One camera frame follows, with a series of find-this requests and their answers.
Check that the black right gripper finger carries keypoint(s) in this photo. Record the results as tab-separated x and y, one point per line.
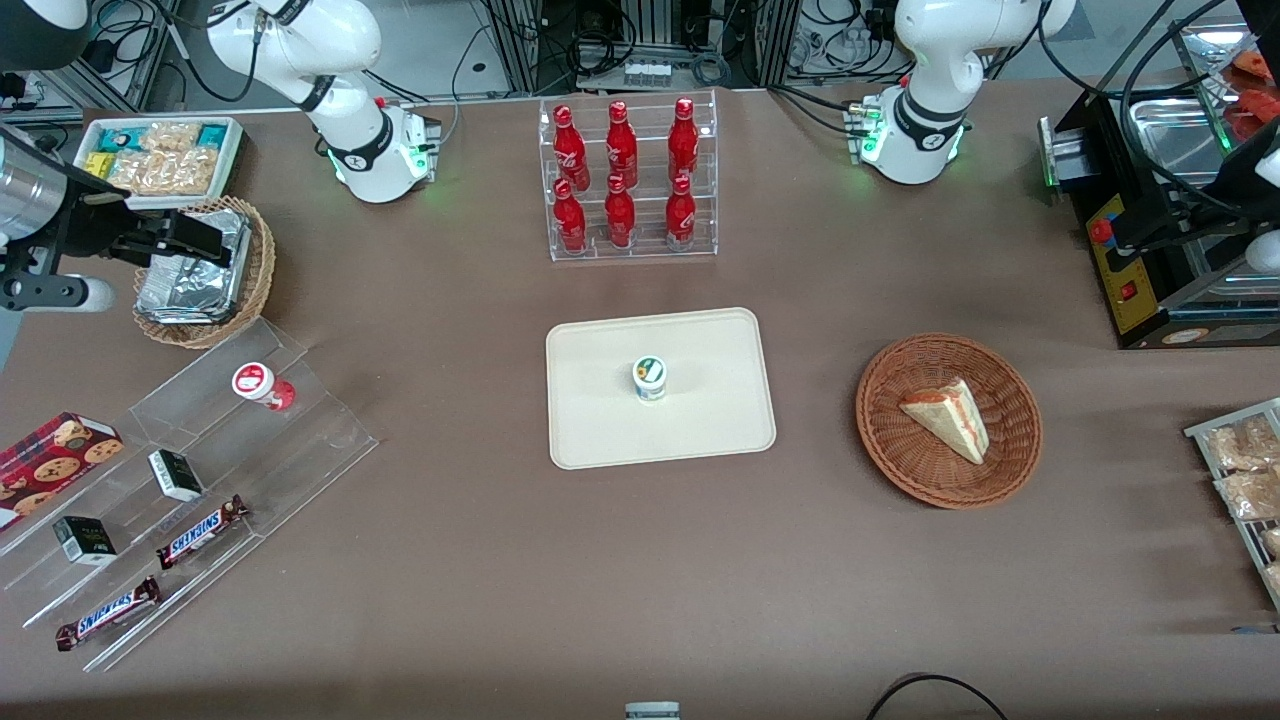
150	250
195	232

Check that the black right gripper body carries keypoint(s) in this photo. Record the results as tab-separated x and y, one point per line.
92	226

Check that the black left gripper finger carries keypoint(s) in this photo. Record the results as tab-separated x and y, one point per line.
1170	230

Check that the green-lid yogurt cup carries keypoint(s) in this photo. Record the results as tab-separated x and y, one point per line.
650	375

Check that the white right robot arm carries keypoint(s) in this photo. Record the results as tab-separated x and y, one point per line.
350	130

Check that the aluminium foil tray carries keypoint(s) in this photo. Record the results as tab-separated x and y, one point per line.
195	292

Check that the steel tray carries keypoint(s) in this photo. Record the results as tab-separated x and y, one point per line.
1170	140

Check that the tray of snack bags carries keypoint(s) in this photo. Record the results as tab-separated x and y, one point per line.
1205	432

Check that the beige plastic tray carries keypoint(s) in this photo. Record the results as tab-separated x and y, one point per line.
700	420

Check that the white plastic snack bin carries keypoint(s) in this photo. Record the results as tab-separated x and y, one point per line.
150	203

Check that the yellow snack pack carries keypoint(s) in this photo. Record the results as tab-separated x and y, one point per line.
95	170

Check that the large clear cracker bag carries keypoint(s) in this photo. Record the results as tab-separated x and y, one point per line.
160	172

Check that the black sealing machine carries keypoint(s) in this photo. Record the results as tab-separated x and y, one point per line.
1130	290

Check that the light wicker basket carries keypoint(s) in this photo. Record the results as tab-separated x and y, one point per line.
262	260

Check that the teal snack pack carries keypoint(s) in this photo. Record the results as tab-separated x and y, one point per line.
120	138
212	135

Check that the small clear cracker bag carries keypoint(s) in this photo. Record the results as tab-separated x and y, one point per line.
170	135

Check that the red-lid yogurt cup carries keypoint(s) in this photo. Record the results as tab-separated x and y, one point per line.
255	382

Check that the clear pastry bag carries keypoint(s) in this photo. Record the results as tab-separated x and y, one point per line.
1240	445
1250	495

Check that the small black box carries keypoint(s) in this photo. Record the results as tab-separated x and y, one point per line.
176	475
85	540

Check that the red cookie box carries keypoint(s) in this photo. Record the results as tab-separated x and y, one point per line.
50	460

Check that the clear acrylic stepped display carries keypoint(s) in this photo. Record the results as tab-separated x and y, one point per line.
300	450

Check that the snickers bar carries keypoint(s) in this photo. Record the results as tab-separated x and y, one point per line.
108	613
200	532

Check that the wrapped triangle sandwich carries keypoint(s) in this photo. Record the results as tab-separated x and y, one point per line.
950	415

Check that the round brown wicker basket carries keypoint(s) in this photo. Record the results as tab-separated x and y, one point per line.
900	450

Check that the red cola bottle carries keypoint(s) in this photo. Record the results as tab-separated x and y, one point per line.
620	215
570	218
571	148
621	142
683	140
681	212

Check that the clear acrylic bottle rack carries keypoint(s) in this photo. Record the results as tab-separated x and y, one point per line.
648	252

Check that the white power strip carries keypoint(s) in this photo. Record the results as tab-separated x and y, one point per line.
648	73

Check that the grey box at table edge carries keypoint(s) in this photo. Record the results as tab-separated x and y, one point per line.
652	711

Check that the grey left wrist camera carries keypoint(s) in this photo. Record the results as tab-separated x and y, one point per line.
1265	252

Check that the aluminium profile frame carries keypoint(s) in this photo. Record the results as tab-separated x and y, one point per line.
650	25

